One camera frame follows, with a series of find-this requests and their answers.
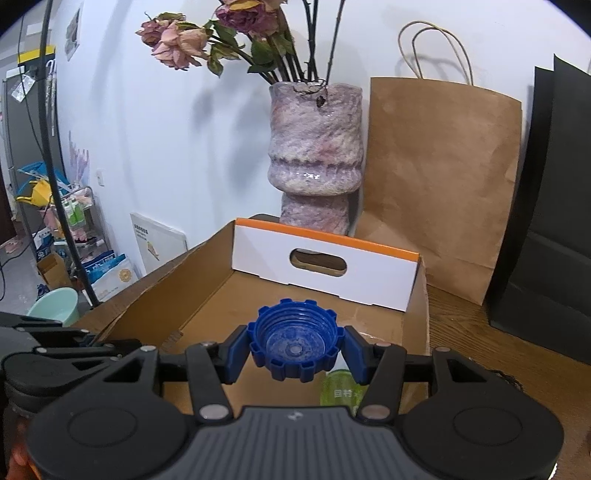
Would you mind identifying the metal storage cart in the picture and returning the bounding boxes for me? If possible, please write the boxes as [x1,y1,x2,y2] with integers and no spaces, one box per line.
[45,184,110,260]

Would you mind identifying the grey refrigerator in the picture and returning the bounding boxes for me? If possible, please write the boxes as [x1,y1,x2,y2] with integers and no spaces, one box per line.
[0,69,66,199]

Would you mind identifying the green bottles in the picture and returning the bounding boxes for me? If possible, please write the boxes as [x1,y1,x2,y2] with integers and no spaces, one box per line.
[64,198,87,228]

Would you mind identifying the brown paper bag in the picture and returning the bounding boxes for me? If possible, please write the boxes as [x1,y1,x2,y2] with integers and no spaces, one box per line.
[353,21,524,306]

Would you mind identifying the mint green bowl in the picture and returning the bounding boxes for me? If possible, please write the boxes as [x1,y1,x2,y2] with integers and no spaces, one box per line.
[26,287,81,329]

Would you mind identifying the small cardboard carton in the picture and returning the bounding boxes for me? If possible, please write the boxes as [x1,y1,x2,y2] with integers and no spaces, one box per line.
[36,252,73,289]

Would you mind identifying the dried rose bouquet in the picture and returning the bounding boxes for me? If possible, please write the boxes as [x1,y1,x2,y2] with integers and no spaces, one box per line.
[135,0,348,87]

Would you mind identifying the black stand pole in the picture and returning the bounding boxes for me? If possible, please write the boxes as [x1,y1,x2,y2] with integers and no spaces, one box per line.
[39,0,103,308]

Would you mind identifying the person's left hand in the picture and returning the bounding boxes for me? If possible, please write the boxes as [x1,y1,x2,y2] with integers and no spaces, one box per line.
[0,431,40,480]

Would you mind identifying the wall photo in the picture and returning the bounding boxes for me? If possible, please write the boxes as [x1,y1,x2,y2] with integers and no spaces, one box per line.
[64,6,84,62]

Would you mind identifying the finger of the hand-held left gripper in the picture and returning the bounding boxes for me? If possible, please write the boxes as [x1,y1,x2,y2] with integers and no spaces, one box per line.
[0,339,143,393]
[0,311,94,348]

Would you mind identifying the small spray bottle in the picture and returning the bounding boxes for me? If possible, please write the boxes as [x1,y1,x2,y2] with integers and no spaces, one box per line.
[320,361,371,415]

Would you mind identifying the blue ridged bottle cap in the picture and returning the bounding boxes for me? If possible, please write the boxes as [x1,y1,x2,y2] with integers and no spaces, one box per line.
[247,298,345,383]

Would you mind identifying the white flat panel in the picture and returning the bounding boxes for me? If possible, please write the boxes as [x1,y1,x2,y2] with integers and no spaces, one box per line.
[130,212,188,278]

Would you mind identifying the yellow plastic item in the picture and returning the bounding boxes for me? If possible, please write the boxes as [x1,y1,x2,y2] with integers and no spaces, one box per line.
[16,179,54,206]

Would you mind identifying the black paper bag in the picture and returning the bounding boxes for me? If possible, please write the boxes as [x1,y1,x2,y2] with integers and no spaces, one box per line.
[484,54,591,362]

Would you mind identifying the pink mottled ceramic vase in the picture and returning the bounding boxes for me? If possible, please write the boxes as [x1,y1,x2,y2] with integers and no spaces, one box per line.
[268,80,365,236]

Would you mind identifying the white and blue bag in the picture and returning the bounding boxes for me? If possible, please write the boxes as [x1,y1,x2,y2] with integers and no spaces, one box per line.
[85,251,135,302]

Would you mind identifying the cardboard box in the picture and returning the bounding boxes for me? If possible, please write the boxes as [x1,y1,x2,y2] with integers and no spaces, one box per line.
[70,213,431,415]

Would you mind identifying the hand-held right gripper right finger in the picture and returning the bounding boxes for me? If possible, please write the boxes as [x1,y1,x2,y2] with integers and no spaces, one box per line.
[342,326,486,422]

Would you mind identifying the floral wall sticker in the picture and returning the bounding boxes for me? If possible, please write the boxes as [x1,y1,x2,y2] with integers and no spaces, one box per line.
[68,131,91,184]

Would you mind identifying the blue plastic basket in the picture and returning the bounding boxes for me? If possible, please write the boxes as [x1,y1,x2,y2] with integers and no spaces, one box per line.
[17,161,62,195]

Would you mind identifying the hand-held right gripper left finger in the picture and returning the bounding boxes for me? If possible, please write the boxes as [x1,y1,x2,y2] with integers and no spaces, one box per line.
[103,325,253,424]

